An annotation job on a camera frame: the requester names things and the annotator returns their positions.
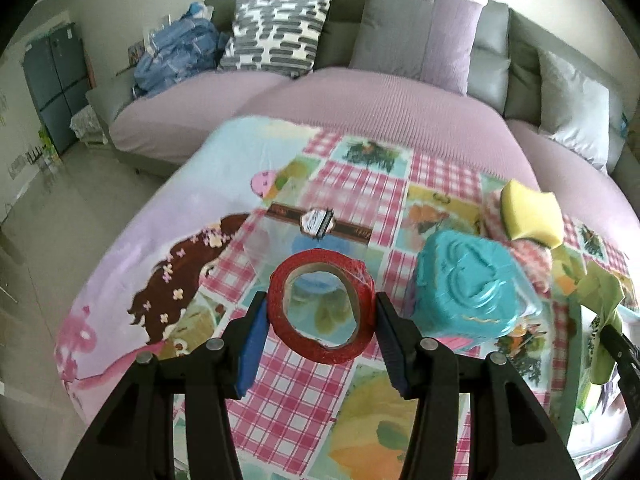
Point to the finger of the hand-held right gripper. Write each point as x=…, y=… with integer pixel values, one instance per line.
x=622, y=352
x=631, y=390

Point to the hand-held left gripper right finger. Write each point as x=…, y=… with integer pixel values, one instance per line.
x=395, y=355

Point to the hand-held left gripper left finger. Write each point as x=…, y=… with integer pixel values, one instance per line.
x=252, y=355

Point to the green cloth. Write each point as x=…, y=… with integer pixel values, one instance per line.
x=602, y=310

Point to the red tape roll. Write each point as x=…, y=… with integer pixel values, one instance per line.
x=325, y=350

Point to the teal plastic toy box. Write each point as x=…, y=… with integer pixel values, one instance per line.
x=465, y=290

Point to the yellow sponge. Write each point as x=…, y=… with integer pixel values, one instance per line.
x=530, y=212

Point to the pink checked printed tablecloth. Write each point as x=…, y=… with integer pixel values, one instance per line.
x=310, y=410

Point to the clear bag with brown band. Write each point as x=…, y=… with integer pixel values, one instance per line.
x=285, y=212

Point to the printed cartoon blanket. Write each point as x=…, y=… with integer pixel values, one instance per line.
x=165, y=220

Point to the grey sofa with pink cover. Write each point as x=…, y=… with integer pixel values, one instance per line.
x=390, y=105

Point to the light grey pillow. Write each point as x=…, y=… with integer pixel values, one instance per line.
x=575, y=105

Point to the lace covered stool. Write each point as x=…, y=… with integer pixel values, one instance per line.
x=87, y=125

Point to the blue denim clothes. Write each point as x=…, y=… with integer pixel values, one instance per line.
x=175, y=50

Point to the grey purple pillow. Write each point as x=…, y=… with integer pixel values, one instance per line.
x=400, y=35

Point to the black white patterned pillow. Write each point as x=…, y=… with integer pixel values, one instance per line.
x=277, y=32

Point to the blue grey refrigerator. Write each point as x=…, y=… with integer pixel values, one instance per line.
x=55, y=85

